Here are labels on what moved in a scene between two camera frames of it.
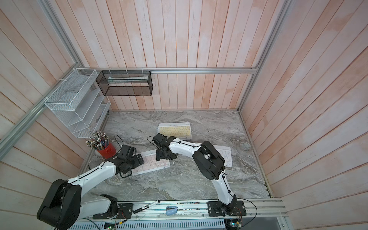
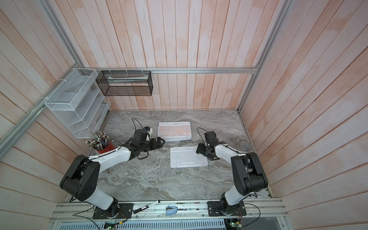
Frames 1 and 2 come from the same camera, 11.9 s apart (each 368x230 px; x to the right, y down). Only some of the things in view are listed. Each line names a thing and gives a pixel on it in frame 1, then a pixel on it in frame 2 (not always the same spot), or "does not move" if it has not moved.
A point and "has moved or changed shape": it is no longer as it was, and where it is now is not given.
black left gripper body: (133, 163) → (149, 145)
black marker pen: (142, 209) does not move
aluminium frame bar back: (232, 69) does not move
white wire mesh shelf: (76, 100) does not move
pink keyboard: (151, 164) → (175, 131)
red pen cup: (100, 142) does not move
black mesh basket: (125, 83) does not move
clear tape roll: (244, 147) does not move
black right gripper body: (161, 155) → (203, 150)
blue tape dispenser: (171, 210) does not move
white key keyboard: (226, 152) has moved or changed shape
